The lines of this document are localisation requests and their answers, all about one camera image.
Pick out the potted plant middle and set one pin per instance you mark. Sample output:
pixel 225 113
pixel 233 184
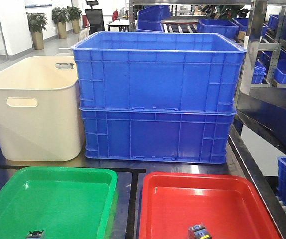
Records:
pixel 60 17

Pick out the red plastic tray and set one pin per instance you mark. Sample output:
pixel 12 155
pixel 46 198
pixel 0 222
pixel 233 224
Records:
pixel 228 206

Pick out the potted plant right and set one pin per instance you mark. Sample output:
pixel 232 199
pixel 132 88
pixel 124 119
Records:
pixel 74 15

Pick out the upper blue stacked crate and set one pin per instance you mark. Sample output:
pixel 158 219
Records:
pixel 186 72

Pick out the lower blue stacked crate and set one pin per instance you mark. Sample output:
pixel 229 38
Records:
pixel 198 137

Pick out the potted plant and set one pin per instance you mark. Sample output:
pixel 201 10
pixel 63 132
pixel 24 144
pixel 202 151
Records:
pixel 60 17
pixel 37 23
pixel 74 15

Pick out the green plastic tray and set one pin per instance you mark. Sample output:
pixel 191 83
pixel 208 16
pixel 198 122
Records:
pixel 62 202

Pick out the cream plastic tub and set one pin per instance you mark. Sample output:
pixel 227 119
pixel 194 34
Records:
pixel 40 118

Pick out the potted plant left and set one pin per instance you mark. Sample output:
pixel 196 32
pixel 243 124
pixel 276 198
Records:
pixel 37 23

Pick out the red emergency stop button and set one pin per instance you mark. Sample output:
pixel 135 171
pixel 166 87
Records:
pixel 198 232

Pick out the grey button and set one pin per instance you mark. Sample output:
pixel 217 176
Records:
pixel 36 234

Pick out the black mesh office chair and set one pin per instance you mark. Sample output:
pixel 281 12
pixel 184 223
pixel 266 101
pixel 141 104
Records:
pixel 94 17

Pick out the stainless steel shelving rack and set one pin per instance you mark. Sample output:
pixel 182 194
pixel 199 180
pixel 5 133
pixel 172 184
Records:
pixel 258 106

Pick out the blue stacked crate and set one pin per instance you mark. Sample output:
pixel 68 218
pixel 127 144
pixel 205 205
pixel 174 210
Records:
pixel 198 137
pixel 186 72

